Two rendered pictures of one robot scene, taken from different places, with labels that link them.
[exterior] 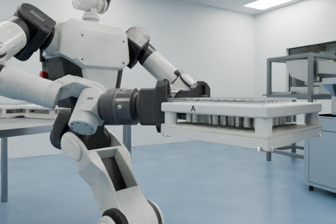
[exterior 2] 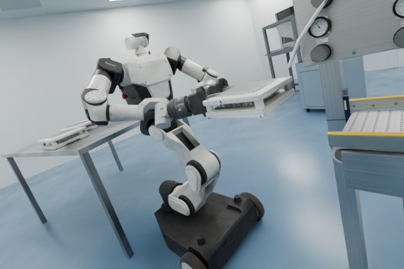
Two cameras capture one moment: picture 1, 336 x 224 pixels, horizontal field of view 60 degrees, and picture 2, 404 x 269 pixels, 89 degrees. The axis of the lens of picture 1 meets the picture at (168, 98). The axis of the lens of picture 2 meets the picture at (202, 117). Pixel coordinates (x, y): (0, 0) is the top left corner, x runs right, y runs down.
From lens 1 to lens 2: 18 cm
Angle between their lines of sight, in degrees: 13
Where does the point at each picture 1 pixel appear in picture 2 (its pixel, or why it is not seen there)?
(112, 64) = (163, 78)
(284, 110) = (269, 92)
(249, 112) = (250, 99)
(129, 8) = (154, 18)
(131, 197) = (199, 152)
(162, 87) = (200, 92)
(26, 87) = (125, 113)
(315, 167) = (308, 96)
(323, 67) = not seen: hidden behind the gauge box
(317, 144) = (306, 80)
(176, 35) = (193, 28)
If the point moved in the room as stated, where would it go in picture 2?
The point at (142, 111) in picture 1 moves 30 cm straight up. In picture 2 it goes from (193, 108) to (169, 30)
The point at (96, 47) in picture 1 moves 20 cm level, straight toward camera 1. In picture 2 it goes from (151, 71) to (151, 69)
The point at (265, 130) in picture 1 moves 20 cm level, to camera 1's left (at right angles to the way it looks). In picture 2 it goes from (260, 106) to (196, 124)
